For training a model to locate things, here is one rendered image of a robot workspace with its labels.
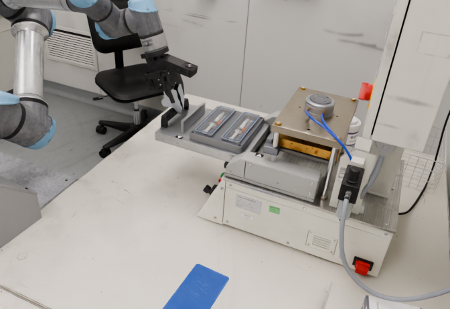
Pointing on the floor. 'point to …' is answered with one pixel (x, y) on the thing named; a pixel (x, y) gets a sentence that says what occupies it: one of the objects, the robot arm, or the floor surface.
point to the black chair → (121, 82)
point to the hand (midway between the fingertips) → (181, 109)
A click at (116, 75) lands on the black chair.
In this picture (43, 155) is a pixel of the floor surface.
